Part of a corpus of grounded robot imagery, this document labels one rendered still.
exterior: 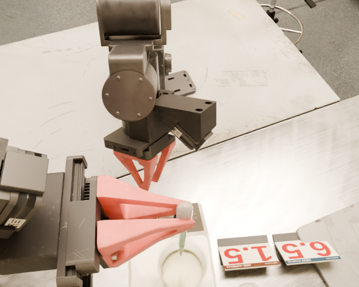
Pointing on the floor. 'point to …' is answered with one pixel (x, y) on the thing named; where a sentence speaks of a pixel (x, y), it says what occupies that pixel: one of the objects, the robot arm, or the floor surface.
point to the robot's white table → (82, 142)
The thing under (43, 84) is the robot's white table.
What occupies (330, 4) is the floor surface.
